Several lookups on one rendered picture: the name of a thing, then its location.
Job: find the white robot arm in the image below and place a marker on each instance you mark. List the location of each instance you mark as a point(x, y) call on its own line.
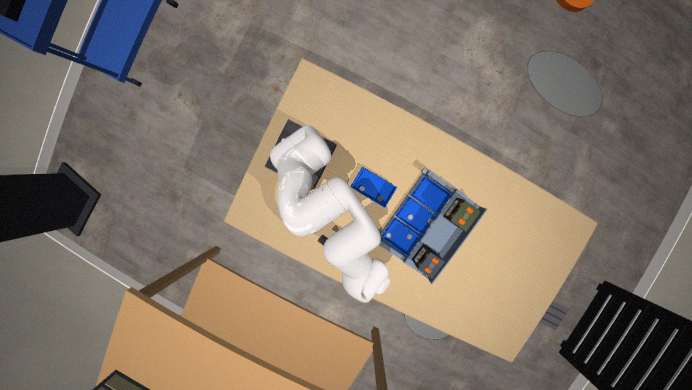
point(305, 216)

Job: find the black tool case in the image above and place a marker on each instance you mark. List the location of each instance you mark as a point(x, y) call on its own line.
point(426, 262)

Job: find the blue bin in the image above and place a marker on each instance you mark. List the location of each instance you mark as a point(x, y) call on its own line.
point(420, 216)
point(430, 194)
point(374, 186)
point(399, 237)

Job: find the dark green tool case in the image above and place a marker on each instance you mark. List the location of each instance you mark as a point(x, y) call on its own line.
point(462, 214)

